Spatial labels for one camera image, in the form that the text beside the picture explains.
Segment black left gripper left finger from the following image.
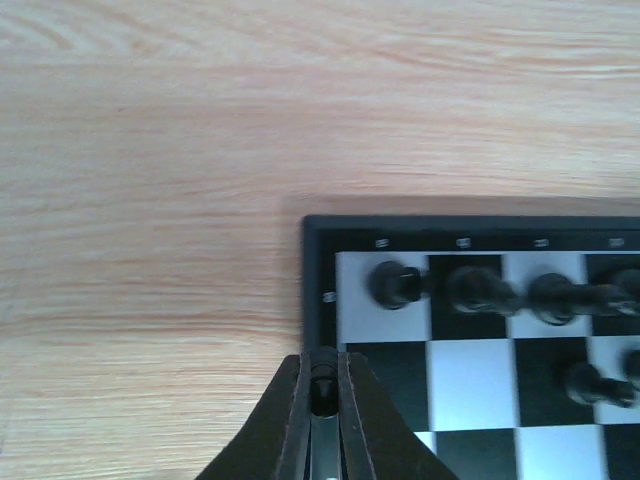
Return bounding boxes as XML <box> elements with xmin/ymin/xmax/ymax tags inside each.
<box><xmin>198</xmin><ymin>354</ymin><xmax>311</xmax><ymax>479</ymax></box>

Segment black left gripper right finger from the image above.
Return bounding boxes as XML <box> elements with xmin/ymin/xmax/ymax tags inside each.
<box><xmin>338</xmin><ymin>353</ymin><xmax>456</xmax><ymax>479</ymax></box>

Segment black pawn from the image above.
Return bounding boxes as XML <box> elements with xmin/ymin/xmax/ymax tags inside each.
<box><xmin>310</xmin><ymin>346</ymin><xmax>339</xmax><ymax>418</ymax></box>
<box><xmin>564</xmin><ymin>362</ymin><xmax>636</xmax><ymax>408</ymax></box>

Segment black pawn on board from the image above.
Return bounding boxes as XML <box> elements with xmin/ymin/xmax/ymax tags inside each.
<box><xmin>564</xmin><ymin>362</ymin><xmax>636</xmax><ymax>408</ymax></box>

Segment black rook corner a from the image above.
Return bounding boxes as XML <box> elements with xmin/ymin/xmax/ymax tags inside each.
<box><xmin>367</xmin><ymin>260</ymin><xmax>433</xmax><ymax>310</ymax></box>

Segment black white chessboard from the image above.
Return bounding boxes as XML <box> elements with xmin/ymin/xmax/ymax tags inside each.
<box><xmin>302</xmin><ymin>215</ymin><xmax>639</xmax><ymax>479</ymax></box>

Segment black knight piece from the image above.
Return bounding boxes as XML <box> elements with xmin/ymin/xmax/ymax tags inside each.
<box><xmin>446</xmin><ymin>266</ymin><xmax>522</xmax><ymax>317</ymax></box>

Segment black bishop piece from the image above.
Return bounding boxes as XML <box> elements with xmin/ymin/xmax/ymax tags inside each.
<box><xmin>527</xmin><ymin>273</ymin><xmax>629</xmax><ymax>326</ymax></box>

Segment black queen piece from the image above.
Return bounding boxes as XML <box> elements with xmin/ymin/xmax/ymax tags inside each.
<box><xmin>610</xmin><ymin>268</ymin><xmax>640</xmax><ymax>317</ymax></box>

